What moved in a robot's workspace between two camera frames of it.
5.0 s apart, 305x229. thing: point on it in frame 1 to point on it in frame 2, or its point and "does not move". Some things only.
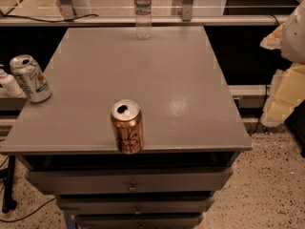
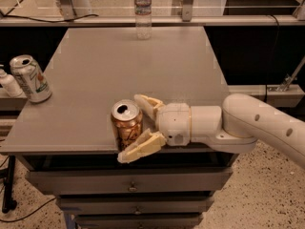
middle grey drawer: (139, 205) does not move
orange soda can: (128, 121) does not move
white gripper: (295, 38) to (173, 122)
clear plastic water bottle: (143, 7) does not move
